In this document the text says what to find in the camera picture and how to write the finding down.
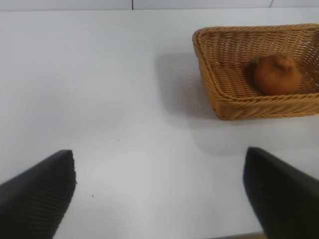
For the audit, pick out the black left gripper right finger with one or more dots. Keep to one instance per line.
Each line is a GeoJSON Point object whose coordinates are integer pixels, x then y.
{"type": "Point", "coordinates": [286, 199]}

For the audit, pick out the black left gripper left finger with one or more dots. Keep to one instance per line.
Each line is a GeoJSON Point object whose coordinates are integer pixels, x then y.
{"type": "Point", "coordinates": [32, 206]}

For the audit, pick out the orange-brown round bread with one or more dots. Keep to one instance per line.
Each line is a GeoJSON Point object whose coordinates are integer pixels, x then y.
{"type": "Point", "coordinates": [276, 77]}

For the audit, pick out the woven wicker basket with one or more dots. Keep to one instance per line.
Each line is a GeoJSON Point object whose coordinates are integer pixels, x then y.
{"type": "Point", "coordinates": [224, 82]}

